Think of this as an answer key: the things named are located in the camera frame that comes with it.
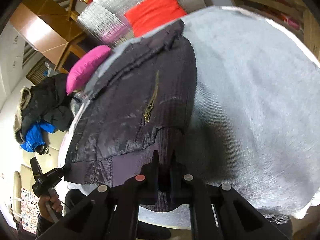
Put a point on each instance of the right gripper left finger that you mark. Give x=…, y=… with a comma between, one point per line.
x=112, y=212

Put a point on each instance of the beige leather sofa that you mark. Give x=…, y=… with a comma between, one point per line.
x=12, y=155

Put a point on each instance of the magenta pillow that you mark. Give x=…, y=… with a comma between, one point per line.
x=82, y=71

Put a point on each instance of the silver insulation mat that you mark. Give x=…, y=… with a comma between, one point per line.
x=105, y=20

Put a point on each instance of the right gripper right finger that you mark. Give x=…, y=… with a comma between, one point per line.
x=217, y=212

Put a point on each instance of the wooden cabinet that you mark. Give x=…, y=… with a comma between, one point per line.
x=44, y=25

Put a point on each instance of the black clothes pile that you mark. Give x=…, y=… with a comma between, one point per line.
x=47, y=101

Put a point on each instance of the grey fleece blanket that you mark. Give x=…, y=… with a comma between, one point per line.
x=255, y=118

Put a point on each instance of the red orange cushion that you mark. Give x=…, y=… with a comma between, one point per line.
x=151, y=14

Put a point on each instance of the dark purple jacket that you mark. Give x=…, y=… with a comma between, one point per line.
x=141, y=104

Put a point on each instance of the person left hand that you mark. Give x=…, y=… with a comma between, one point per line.
x=50, y=207

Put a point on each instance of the blue garment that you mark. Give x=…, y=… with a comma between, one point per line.
x=34, y=141

